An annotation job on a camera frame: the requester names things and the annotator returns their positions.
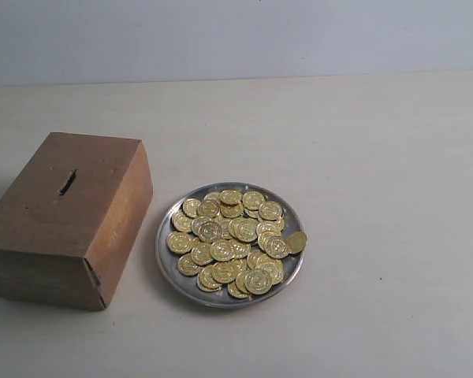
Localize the brown wooden coin box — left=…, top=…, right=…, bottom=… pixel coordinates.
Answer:
left=0, top=132, right=153, bottom=311

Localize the gold coin left of pile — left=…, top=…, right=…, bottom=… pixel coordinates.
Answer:
left=166, top=232, right=192, bottom=254

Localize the gold coin of pile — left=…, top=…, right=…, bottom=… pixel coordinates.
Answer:
left=244, top=269, right=272, bottom=295
left=166, top=232, right=192, bottom=254

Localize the gold coin leaning on rim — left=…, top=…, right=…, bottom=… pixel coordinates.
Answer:
left=286, top=231, right=307, bottom=254

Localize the gold coin front of pile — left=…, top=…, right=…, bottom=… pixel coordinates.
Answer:
left=244, top=269, right=272, bottom=295

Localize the round silver metal plate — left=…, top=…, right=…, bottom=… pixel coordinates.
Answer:
left=155, top=182, right=305, bottom=310

